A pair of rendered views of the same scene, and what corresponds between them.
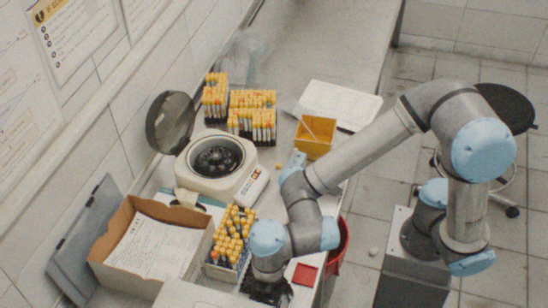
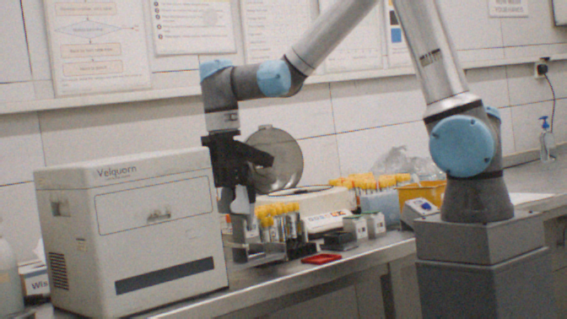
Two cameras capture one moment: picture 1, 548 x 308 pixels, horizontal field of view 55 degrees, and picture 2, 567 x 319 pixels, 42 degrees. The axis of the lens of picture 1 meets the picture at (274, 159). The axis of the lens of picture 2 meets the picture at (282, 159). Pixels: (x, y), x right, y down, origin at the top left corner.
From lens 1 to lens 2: 155 cm
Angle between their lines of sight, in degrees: 53
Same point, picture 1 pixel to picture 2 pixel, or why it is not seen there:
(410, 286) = (449, 278)
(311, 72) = not seen: hidden behind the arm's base
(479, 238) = (455, 95)
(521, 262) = not seen: outside the picture
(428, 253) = (458, 206)
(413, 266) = (445, 235)
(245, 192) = (314, 219)
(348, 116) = not seen: hidden behind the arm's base
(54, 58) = (159, 29)
